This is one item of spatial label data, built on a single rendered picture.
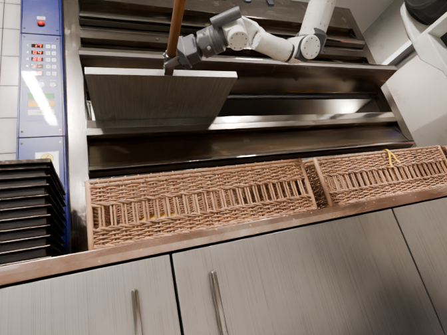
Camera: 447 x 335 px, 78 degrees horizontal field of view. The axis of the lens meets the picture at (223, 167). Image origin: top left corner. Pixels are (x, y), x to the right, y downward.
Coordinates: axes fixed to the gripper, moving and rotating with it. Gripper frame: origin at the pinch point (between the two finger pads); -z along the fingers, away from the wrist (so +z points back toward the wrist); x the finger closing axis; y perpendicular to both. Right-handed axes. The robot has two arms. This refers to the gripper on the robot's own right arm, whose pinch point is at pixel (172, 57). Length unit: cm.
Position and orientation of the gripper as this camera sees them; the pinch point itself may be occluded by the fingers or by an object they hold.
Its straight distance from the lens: 103.3
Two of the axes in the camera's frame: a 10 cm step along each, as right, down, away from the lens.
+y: -2.9, -2.5, -9.2
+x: -2.2, -9.2, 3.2
